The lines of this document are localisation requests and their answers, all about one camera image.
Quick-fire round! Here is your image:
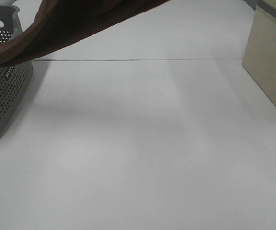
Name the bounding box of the brown towel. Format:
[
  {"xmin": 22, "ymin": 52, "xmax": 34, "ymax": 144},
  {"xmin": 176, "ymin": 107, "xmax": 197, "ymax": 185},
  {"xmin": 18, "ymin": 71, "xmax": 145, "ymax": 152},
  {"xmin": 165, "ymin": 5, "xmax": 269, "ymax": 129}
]
[{"xmin": 0, "ymin": 0, "xmax": 165, "ymax": 67}]

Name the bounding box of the grey perforated plastic basket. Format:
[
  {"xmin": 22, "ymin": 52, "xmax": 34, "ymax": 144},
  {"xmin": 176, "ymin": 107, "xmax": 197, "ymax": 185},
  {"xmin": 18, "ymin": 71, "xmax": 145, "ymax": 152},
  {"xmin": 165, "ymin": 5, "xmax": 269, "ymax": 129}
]
[{"xmin": 0, "ymin": 5, "xmax": 33, "ymax": 137}]

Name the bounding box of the beige storage box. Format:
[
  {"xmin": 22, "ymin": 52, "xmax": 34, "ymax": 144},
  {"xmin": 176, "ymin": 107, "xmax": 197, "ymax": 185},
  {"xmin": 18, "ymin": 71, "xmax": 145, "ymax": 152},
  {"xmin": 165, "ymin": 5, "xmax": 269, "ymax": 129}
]
[{"xmin": 242, "ymin": 0, "xmax": 276, "ymax": 107}]

